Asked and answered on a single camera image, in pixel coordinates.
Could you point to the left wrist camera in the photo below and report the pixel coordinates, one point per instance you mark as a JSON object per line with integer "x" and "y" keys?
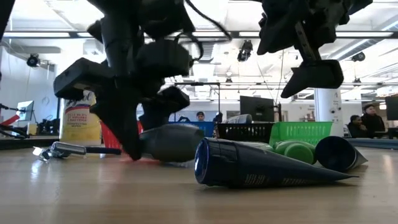
{"x": 161, "y": 59}

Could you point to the black plastic basket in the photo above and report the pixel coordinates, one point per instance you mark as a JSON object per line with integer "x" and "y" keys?
{"x": 245, "y": 132}

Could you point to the blue plastic basket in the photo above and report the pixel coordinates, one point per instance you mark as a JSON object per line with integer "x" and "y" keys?
{"x": 205, "y": 127}

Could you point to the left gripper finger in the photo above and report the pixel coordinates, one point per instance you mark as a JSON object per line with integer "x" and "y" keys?
{"x": 161, "y": 105}
{"x": 118, "y": 118}

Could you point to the black monitor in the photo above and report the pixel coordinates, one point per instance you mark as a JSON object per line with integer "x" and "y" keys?
{"x": 256, "y": 109}

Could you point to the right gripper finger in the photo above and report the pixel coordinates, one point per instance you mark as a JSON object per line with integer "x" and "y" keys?
{"x": 317, "y": 74}
{"x": 278, "y": 35}

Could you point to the black equipment pile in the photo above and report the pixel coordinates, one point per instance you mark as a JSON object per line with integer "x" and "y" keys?
{"x": 48, "y": 127}

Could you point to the dark monitor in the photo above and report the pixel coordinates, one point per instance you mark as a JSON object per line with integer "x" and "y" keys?
{"x": 392, "y": 109}

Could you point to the white round pillar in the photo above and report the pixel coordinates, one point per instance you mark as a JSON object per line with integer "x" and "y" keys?
{"x": 328, "y": 112}

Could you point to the red plastic basket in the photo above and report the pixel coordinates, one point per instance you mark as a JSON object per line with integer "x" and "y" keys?
{"x": 109, "y": 138}

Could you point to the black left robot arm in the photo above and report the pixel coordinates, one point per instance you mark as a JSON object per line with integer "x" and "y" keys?
{"x": 4, "y": 15}

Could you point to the Lysol wipes canister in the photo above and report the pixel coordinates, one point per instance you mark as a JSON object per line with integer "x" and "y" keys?
{"x": 77, "y": 124}

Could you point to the dark blue squeeze tube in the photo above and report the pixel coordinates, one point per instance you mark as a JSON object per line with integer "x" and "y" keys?
{"x": 335, "y": 154}
{"x": 242, "y": 165}

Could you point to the red flat object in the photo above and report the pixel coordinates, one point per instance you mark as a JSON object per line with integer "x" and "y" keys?
{"x": 11, "y": 119}

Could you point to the green plastic basket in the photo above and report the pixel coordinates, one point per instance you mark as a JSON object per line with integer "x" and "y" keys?
{"x": 304, "y": 130}

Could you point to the small silver monitor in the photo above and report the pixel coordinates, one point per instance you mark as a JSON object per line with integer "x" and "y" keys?
{"x": 25, "y": 110}

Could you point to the blue-grey table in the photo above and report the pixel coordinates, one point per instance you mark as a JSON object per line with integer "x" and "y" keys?
{"x": 379, "y": 143}

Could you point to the person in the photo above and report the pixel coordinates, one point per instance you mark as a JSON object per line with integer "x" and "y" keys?
{"x": 200, "y": 116}
{"x": 373, "y": 121}
{"x": 357, "y": 127}

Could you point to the black overhead frame bar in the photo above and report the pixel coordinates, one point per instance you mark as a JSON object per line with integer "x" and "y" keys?
{"x": 234, "y": 34}

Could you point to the black overhead camera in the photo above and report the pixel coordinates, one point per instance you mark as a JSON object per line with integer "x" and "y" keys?
{"x": 245, "y": 51}

